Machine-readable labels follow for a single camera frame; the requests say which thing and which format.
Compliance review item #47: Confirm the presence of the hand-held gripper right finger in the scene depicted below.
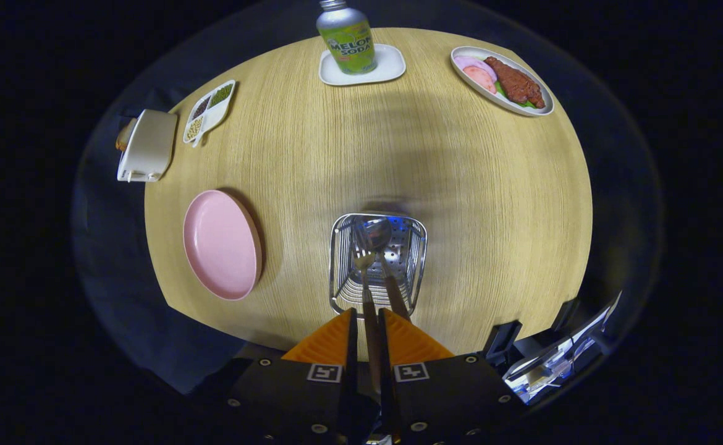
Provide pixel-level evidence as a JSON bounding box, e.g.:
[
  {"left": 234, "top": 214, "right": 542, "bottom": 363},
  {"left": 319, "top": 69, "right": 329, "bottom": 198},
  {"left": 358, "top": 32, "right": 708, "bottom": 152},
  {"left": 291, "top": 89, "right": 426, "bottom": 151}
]
[{"left": 378, "top": 308, "right": 523, "bottom": 444}]

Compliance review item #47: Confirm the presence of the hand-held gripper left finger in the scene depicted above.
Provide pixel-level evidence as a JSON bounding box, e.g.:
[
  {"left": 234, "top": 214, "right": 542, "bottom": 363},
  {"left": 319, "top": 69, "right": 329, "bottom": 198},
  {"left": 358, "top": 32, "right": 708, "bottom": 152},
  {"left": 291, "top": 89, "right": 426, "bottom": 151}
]
[{"left": 222, "top": 308, "right": 358, "bottom": 444}]

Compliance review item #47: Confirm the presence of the wooden handled metal fork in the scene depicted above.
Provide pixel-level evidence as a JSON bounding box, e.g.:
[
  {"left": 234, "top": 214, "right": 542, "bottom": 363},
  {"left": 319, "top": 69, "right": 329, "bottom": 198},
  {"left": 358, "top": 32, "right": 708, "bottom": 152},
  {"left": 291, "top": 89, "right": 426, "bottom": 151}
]
[{"left": 350, "top": 230, "right": 384, "bottom": 399}]

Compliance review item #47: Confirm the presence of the wooden handled metal spoon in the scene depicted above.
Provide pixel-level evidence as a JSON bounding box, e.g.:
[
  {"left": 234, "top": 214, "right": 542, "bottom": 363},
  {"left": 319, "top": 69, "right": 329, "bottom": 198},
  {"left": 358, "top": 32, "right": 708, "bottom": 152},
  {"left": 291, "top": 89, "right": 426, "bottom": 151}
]
[{"left": 354, "top": 216, "right": 412, "bottom": 322}]

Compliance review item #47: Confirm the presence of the pink round plate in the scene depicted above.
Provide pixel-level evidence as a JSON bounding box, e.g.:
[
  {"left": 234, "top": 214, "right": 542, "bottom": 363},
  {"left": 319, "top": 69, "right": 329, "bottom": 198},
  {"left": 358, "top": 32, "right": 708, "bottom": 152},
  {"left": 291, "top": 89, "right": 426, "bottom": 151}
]
[{"left": 182, "top": 189, "right": 263, "bottom": 302}]

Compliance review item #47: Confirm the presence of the white toaster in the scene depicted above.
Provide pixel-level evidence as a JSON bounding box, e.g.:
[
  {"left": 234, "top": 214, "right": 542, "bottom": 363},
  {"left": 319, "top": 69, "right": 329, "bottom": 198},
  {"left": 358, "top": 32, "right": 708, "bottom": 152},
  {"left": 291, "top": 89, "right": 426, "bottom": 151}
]
[{"left": 117, "top": 109, "right": 178, "bottom": 183}]

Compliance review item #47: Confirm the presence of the white divided dish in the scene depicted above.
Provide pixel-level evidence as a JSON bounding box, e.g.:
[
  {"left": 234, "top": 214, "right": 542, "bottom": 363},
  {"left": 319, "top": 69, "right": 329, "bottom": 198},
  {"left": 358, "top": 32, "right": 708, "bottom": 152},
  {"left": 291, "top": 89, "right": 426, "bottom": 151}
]
[{"left": 182, "top": 79, "right": 237, "bottom": 148}]

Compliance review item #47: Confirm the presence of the white oval plate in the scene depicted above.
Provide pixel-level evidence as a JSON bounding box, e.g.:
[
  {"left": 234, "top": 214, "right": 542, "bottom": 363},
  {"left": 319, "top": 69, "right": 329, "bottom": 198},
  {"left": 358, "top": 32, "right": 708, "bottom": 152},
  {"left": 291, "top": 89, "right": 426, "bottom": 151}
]
[{"left": 450, "top": 46, "right": 555, "bottom": 117}]

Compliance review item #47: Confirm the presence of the toasted bread slice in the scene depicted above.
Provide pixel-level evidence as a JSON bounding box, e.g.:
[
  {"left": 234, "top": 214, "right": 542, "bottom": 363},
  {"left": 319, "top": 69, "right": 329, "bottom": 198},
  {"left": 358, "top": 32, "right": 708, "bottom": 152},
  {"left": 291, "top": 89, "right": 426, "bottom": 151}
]
[{"left": 115, "top": 117, "right": 138, "bottom": 152}]

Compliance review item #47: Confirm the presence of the green lettuce leaf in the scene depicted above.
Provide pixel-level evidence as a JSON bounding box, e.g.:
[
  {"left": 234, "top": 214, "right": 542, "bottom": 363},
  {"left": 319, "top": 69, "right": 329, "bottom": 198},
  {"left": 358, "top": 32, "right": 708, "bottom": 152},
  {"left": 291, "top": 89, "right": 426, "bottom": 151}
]
[{"left": 494, "top": 80, "right": 538, "bottom": 110}]

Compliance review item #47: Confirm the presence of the deep pink ham slice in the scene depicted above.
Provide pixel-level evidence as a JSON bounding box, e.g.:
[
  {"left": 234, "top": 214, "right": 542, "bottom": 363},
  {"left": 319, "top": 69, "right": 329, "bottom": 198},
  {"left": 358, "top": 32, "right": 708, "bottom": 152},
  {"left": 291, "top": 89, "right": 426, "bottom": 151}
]
[{"left": 462, "top": 66, "right": 498, "bottom": 95}]

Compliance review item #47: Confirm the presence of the brown meat cutlet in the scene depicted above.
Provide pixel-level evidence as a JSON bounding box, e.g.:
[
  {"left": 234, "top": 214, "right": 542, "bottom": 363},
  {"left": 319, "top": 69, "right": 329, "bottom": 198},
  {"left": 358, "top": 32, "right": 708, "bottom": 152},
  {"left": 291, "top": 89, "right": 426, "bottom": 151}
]
[{"left": 484, "top": 56, "right": 546, "bottom": 109}]

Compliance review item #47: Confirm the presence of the small white rectangular tray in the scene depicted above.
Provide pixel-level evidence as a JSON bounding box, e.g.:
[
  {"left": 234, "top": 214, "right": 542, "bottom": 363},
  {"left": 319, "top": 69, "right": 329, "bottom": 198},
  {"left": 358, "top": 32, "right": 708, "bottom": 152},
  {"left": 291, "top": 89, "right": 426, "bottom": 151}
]
[{"left": 318, "top": 43, "right": 407, "bottom": 87}]

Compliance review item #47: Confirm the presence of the pale pink ham slice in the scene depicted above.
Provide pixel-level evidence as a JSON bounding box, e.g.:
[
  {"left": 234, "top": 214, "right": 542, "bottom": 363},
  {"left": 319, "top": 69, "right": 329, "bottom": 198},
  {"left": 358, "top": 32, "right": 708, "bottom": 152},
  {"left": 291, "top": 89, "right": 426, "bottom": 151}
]
[{"left": 453, "top": 56, "right": 498, "bottom": 81}]

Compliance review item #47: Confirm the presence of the green label soda bottle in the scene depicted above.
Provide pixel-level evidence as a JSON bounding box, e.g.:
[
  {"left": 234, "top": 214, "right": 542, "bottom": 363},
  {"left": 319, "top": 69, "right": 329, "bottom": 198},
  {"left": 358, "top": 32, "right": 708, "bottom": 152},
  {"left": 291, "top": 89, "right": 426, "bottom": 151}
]
[{"left": 316, "top": 0, "right": 378, "bottom": 75}]

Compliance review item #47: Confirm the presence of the metal wire cutlery basket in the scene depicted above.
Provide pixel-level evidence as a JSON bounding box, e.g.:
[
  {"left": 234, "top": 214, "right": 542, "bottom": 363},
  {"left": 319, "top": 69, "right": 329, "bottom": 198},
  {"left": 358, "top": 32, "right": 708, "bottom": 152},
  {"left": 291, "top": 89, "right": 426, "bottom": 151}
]
[{"left": 329, "top": 213, "right": 429, "bottom": 320}]

